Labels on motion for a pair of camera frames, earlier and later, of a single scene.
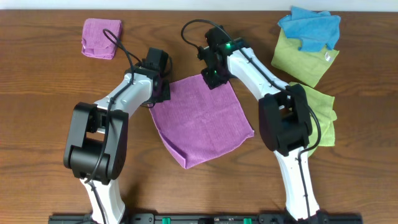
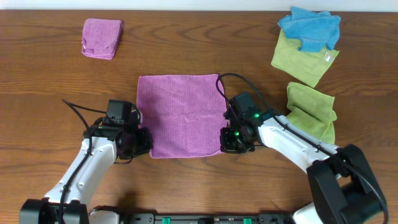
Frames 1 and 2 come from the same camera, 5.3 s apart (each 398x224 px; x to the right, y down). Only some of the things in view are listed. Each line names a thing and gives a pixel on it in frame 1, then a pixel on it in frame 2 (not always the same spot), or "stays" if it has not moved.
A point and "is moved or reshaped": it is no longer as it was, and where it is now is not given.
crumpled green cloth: [323, 106] stays
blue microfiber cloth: [316, 30] stays
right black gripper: [211, 82] → [226, 146]
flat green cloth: [307, 66] stays
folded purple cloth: [94, 43] stays
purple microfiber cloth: [198, 122] is moved or reshaped
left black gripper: [167, 91] → [147, 146]
